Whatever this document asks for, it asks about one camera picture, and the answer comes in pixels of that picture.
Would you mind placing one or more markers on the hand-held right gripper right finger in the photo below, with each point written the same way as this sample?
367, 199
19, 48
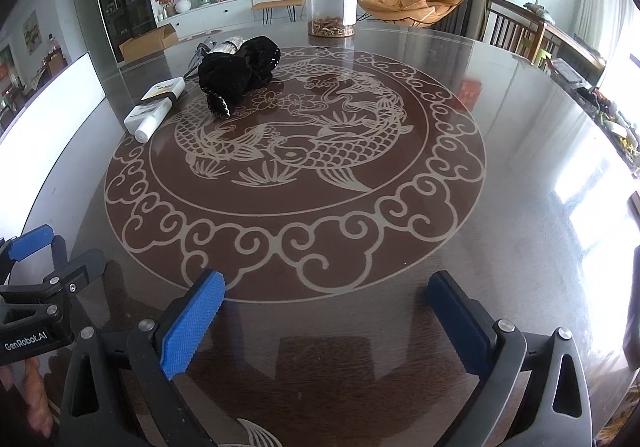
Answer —
457, 322

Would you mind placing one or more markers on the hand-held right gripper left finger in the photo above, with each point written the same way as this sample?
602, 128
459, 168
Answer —
192, 327

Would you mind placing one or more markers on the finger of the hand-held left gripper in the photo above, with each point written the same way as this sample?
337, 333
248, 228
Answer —
75, 269
30, 242

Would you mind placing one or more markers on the white squeeze tube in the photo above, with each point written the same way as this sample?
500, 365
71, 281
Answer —
155, 104

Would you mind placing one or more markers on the black velvet cloth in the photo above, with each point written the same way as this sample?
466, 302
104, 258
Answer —
235, 67

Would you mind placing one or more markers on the clear plastic bag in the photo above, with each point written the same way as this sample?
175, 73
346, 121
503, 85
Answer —
225, 46

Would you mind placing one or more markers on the person's left hand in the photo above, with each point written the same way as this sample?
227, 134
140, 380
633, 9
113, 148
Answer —
37, 392

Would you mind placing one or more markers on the cluttered wooden furniture group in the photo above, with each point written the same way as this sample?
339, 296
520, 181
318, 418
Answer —
45, 64

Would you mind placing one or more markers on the brown cardboard box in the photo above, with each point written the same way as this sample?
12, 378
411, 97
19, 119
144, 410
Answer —
147, 43

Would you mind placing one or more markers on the cluttered wooden sideboard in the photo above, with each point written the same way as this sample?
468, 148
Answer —
590, 72

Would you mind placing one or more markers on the long white television cabinet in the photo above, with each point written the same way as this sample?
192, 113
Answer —
220, 11

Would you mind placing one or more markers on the brown wooden chair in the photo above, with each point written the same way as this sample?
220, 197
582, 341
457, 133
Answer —
510, 24

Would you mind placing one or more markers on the orange lounge chair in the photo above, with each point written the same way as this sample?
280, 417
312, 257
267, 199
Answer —
415, 2

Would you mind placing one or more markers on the wooden bench with metal legs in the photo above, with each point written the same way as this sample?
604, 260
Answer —
277, 3

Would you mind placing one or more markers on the clear jar with black lid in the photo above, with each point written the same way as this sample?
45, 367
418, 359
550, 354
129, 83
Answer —
330, 2

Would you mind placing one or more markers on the framed wall picture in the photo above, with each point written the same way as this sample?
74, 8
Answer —
31, 29

